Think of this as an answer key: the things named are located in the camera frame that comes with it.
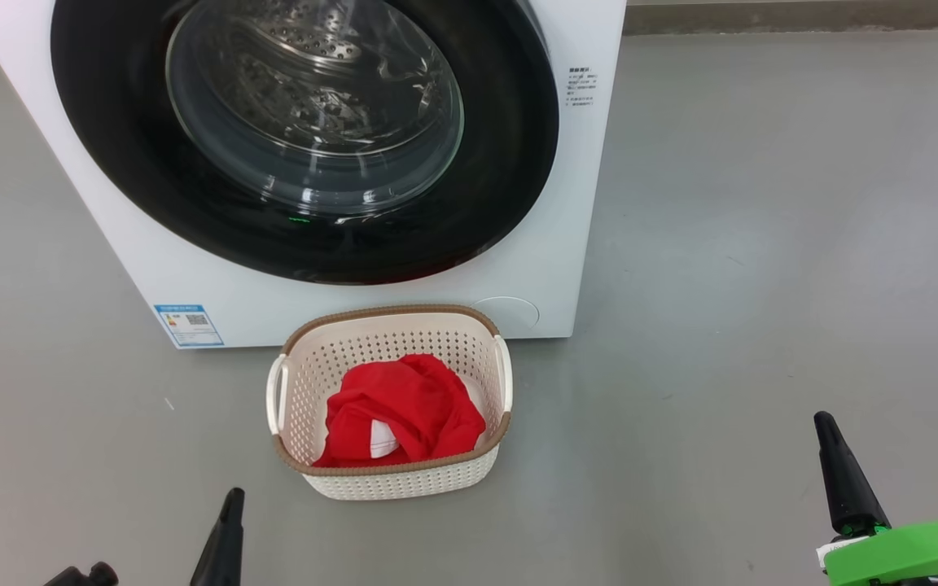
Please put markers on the blue energy label sticker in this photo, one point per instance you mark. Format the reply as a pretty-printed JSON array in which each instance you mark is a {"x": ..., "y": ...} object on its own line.
[{"x": 189, "y": 325}]

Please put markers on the round white filter cover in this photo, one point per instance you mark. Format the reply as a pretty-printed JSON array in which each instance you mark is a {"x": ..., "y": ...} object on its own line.
[{"x": 508, "y": 313}]

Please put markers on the white front-load washing machine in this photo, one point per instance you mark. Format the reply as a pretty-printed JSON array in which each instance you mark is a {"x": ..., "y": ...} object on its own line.
[{"x": 111, "y": 236}]

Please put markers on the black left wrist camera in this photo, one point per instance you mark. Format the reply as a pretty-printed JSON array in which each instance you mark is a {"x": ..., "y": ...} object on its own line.
[{"x": 82, "y": 576}]

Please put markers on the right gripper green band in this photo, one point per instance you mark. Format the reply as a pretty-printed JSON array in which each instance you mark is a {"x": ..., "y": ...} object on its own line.
[{"x": 909, "y": 553}]

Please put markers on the steel perforated washer drum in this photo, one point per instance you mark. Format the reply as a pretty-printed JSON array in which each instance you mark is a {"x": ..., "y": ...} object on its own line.
[{"x": 306, "y": 89}]

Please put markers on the cream basket with brown rim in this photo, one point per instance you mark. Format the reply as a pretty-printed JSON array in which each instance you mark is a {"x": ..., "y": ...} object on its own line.
[{"x": 396, "y": 484}]

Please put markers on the black round glass washer door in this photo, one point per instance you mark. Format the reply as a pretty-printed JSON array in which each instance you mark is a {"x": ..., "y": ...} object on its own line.
[{"x": 111, "y": 122}]

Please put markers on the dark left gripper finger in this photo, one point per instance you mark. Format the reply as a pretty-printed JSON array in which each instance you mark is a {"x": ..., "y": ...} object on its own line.
[{"x": 225, "y": 545}]

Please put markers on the red and white garment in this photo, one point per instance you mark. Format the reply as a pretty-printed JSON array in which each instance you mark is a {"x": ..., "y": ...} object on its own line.
[{"x": 420, "y": 407}]

